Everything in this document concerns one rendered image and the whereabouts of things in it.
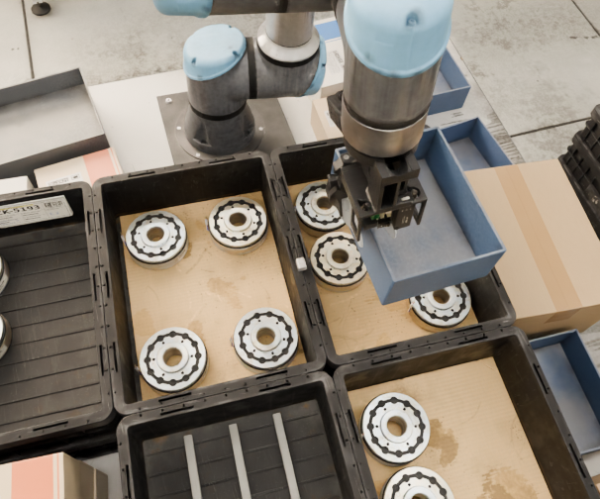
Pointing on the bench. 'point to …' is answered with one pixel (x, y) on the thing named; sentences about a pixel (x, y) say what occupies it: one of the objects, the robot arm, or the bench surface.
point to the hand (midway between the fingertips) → (361, 218)
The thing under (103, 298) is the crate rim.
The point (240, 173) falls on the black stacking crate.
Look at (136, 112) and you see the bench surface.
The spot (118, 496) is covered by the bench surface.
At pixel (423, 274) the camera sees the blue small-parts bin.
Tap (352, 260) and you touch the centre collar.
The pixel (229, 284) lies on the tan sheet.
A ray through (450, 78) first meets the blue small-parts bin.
